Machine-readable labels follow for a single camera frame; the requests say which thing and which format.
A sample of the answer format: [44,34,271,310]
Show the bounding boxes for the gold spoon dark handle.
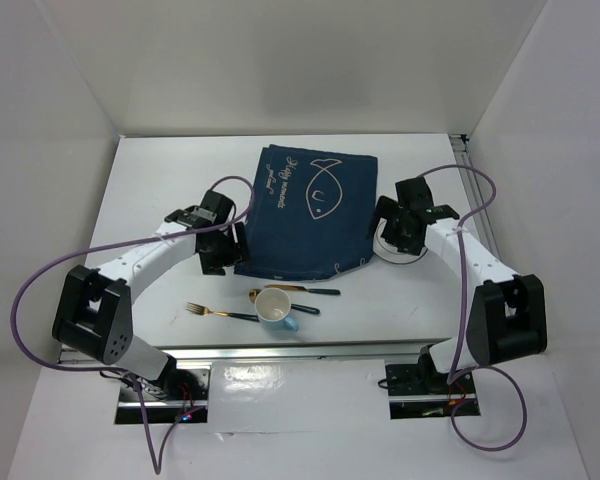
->
[248,289,321,316]

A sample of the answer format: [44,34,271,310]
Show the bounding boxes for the blue fabric placemat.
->
[234,145,378,281]

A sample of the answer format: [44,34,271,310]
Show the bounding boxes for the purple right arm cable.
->
[419,164,527,454]

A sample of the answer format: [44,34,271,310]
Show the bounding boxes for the white round plate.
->
[373,225,428,266]

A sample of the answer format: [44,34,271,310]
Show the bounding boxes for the aluminium rail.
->
[449,133,499,251]
[162,339,444,362]

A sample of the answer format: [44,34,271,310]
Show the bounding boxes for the white and blue mug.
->
[254,288,299,340]

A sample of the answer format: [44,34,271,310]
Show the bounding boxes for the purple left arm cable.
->
[10,175,257,475]

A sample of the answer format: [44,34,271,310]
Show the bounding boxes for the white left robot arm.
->
[52,190,249,399]

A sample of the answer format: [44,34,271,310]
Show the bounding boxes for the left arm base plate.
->
[114,364,211,425]

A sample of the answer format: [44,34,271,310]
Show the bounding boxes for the aluminium front rail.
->
[162,339,444,362]

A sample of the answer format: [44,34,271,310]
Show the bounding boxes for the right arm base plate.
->
[377,363,481,420]

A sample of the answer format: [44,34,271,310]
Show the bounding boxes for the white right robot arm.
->
[368,176,548,392]

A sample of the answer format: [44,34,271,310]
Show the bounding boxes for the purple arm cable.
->
[10,175,257,475]
[419,164,527,454]

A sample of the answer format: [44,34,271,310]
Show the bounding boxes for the aluminium right side rail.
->
[449,133,499,251]

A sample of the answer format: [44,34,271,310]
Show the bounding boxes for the gold knife dark handle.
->
[264,284,341,296]

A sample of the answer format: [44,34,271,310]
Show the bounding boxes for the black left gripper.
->
[197,220,250,276]

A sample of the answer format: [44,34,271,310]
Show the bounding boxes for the gold fork dark handle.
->
[185,302,259,322]

